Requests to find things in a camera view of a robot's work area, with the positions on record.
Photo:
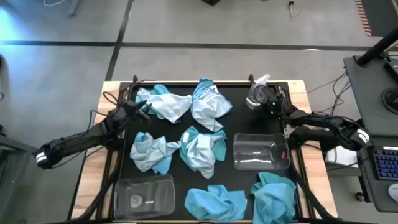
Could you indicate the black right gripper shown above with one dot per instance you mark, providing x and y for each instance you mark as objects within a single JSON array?
[{"x": 275, "y": 105}]

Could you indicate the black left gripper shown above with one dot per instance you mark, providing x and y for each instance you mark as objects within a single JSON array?
[{"x": 129, "y": 112}]

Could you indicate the pale blue microfiber towel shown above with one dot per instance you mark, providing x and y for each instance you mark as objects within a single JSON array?
[
  {"x": 208, "y": 109},
  {"x": 168, "y": 105},
  {"x": 149, "y": 152},
  {"x": 199, "y": 152}
]

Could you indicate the teal microfiber towel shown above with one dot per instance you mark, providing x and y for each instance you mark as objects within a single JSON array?
[{"x": 219, "y": 149}]

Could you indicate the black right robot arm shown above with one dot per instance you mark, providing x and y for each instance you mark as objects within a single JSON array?
[{"x": 326, "y": 123}]

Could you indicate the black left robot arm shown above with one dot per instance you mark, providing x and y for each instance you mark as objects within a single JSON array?
[{"x": 77, "y": 140}]

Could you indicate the clear plastic spray bottle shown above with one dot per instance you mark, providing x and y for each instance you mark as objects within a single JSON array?
[{"x": 251, "y": 104}]

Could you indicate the black table mat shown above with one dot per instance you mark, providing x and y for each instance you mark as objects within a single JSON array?
[{"x": 242, "y": 121}]

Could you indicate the clear plastic basket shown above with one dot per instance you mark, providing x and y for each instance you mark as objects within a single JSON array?
[
  {"x": 146, "y": 189},
  {"x": 248, "y": 146}
]

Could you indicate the black box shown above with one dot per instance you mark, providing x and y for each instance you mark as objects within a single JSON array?
[{"x": 211, "y": 2}]

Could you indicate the white paper sheet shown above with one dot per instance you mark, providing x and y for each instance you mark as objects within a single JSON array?
[{"x": 345, "y": 157}]

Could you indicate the gray desk top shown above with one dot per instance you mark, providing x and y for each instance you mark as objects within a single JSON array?
[
  {"x": 373, "y": 193},
  {"x": 367, "y": 93}
]

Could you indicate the gray metal leg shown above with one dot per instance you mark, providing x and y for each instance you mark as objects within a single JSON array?
[{"x": 74, "y": 7}]

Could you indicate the black pole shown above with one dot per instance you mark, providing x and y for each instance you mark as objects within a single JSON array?
[{"x": 376, "y": 48}]

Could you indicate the black round desk device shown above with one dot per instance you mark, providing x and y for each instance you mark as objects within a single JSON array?
[{"x": 390, "y": 99}]

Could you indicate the black flat desk device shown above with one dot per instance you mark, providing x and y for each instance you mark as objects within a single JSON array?
[{"x": 392, "y": 70}]

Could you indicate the black caster wheel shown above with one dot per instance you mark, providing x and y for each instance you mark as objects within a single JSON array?
[{"x": 359, "y": 196}]

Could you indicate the backlit black keyboard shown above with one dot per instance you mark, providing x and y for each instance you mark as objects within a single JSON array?
[{"x": 385, "y": 163}]

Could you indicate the dark rug with orange edge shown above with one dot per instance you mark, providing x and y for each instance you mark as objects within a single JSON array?
[{"x": 382, "y": 15}]

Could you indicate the gray metal side table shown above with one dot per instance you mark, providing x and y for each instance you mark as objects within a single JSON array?
[{"x": 9, "y": 186}]

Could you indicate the white computer mouse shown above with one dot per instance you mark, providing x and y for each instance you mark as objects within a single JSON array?
[{"x": 394, "y": 192}]

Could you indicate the black diagonal frame strut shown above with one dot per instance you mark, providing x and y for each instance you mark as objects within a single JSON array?
[
  {"x": 99, "y": 194},
  {"x": 311, "y": 196}
]

